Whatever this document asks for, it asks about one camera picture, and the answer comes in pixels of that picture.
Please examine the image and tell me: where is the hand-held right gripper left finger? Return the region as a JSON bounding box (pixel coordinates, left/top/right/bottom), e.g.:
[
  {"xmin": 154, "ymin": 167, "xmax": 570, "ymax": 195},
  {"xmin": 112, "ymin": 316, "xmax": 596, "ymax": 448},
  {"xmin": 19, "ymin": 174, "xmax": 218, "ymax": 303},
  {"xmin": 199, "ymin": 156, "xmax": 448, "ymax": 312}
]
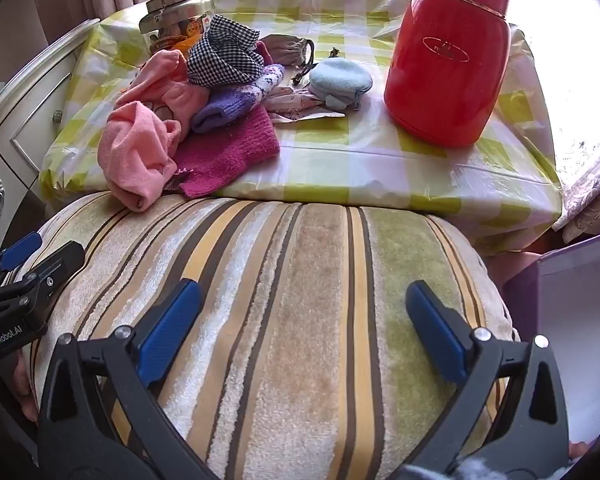
[{"xmin": 36, "ymin": 278, "xmax": 221, "ymax": 480}]

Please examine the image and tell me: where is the red thermos flask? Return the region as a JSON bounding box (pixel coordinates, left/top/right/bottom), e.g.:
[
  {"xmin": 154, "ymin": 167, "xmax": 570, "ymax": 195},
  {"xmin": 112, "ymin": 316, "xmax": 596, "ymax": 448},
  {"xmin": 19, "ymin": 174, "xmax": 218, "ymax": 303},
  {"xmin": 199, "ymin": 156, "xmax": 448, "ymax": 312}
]
[{"xmin": 384, "ymin": 0, "xmax": 512, "ymax": 149}]

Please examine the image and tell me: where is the light blue terry towel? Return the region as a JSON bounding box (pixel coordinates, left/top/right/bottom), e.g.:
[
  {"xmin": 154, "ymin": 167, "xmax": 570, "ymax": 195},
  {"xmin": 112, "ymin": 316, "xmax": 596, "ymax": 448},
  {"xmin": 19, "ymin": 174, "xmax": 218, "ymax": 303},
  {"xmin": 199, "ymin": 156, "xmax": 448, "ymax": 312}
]
[{"xmin": 308, "ymin": 57, "xmax": 374, "ymax": 111}]

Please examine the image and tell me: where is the yellow green checkered tablecloth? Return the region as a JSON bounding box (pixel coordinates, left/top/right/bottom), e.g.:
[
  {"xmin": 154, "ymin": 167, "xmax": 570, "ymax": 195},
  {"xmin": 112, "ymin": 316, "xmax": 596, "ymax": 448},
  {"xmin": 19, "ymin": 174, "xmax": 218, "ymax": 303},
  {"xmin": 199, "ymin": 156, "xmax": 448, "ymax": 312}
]
[{"xmin": 39, "ymin": 0, "xmax": 564, "ymax": 257}]

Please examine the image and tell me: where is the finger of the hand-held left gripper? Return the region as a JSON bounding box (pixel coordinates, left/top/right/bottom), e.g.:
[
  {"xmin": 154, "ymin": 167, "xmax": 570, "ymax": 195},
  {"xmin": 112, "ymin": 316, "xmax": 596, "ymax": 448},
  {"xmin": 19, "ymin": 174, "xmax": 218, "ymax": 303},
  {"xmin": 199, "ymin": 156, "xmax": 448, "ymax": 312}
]
[
  {"xmin": 0, "ymin": 241, "xmax": 87, "ymax": 313},
  {"xmin": 0, "ymin": 232, "xmax": 44, "ymax": 291}
]

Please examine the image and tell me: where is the white dresser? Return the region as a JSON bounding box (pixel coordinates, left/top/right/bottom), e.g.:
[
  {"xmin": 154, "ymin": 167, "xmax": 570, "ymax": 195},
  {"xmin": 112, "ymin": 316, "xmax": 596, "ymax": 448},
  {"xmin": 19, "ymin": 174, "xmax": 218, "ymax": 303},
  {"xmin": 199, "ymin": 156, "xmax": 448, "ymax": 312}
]
[{"xmin": 0, "ymin": 19, "xmax": 101, "ymax": 241}]

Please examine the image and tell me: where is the glass jar with metal lid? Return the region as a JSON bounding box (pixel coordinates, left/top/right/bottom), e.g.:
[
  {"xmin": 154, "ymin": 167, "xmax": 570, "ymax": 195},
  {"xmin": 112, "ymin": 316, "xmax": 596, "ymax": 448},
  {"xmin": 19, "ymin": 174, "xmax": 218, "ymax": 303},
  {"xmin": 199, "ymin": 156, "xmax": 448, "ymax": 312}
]
[{"xmin": 139, "ymin": 0, "xmax": 217, "ymax": 56}]

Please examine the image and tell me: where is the grey drawstring pouch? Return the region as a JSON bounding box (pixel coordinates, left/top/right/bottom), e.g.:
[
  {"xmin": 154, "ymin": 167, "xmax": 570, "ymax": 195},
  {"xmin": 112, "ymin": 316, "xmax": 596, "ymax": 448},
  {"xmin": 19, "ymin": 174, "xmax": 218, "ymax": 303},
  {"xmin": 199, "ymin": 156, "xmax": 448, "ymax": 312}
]
[{"xmin": 259, "ymin": 34, "xmax": 342, "ymax": 88}]

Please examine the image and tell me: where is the striped plush cushion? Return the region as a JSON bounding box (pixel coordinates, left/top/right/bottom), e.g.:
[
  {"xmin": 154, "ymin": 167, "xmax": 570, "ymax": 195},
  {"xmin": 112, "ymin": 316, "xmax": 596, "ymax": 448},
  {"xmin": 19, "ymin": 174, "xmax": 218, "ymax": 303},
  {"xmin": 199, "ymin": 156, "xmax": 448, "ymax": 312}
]
[{"xmin": 27, "ymin": 191, "xmax": 522, "ymax": 480}]

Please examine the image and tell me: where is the white floral cloth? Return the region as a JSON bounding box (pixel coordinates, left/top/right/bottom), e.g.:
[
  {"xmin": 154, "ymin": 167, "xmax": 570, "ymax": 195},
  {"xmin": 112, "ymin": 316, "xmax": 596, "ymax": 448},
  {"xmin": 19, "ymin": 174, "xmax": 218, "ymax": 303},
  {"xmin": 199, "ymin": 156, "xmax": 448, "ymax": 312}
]
[{"xmin": 265, "ymin": 85, "xmax": 347, "ymax": 124}]

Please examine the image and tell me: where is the light pink printed garment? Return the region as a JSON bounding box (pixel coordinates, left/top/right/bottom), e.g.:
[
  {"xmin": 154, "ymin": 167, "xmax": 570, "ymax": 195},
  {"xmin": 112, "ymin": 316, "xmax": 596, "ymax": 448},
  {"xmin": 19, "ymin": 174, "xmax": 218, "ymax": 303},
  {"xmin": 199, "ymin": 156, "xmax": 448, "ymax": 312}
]
[{"xmin": 115, "ymin": 50, "xmax": 211, "ymax": 129}]

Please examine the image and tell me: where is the person's left hand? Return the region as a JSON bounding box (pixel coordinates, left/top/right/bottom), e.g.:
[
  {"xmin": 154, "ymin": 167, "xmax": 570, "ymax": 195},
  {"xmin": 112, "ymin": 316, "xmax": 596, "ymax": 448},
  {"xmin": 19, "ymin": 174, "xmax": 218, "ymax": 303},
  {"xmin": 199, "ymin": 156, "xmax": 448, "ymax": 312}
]
[{"xmin": 12, "ymin": 352, "xmax": 41, "ymax": 423}]

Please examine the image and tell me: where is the salmon pink towel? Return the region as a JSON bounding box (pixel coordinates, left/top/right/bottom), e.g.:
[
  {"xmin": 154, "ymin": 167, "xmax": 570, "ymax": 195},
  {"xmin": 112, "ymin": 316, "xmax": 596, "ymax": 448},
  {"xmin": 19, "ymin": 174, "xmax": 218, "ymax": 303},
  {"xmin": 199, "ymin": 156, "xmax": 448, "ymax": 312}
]
[{"xmin": 98, "ymin": 101, "xmax": 184, "ymax": 211}]

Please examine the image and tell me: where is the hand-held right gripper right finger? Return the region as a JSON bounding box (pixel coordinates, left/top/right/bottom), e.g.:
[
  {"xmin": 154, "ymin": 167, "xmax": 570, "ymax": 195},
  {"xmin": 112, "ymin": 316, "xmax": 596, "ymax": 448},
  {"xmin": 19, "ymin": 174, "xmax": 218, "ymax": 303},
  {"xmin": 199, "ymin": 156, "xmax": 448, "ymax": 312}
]
[{"xmin": 395, "ymin": 280, "xmax": 572, "ymax": 476}]

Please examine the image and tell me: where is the white embroidered lace curtain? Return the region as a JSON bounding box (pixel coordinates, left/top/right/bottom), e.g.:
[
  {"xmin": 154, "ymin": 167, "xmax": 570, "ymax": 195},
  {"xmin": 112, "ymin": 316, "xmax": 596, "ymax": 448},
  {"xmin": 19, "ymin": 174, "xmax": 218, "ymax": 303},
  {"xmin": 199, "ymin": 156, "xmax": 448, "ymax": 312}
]
[{"xmin": 552, "ymin": 0, "xmax": 600, "ymax": 243}]

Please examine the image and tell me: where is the purple cardboard box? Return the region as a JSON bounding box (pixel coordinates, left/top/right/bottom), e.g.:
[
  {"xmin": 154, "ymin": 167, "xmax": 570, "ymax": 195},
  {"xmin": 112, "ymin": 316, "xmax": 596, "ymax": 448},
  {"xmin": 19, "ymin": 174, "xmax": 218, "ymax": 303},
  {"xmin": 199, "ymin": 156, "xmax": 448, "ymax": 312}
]
[{"xmin": 534, "ymin": 227, "xmax": 600, "ymax": 461}]

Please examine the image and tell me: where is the purple knit sock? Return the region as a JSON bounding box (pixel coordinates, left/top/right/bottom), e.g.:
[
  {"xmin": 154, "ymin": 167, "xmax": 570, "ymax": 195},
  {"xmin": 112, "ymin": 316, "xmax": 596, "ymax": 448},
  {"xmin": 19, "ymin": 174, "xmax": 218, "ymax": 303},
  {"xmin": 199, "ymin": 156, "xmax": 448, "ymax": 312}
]
[{"xmin": 190, "ymin": 64, "xmax": 287, "ymax": 135}]

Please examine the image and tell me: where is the black white checkered cloth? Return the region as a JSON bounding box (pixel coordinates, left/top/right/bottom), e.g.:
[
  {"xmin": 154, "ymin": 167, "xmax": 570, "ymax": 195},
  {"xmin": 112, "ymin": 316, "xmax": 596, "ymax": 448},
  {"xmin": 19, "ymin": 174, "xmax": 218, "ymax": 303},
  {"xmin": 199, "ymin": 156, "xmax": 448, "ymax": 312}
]
[{"xmin": 186, "ymin": 15, "xmax": 267, "ymax": 89}]

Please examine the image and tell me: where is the orange cloth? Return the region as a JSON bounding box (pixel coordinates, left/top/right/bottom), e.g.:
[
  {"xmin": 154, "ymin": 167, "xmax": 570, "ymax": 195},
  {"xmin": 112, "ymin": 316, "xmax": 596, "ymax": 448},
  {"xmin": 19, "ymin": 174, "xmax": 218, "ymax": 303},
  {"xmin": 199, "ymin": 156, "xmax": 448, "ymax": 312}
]
[{"xmin": 172, "ymin": 35, "xmax": 202, "ymax": 57}]

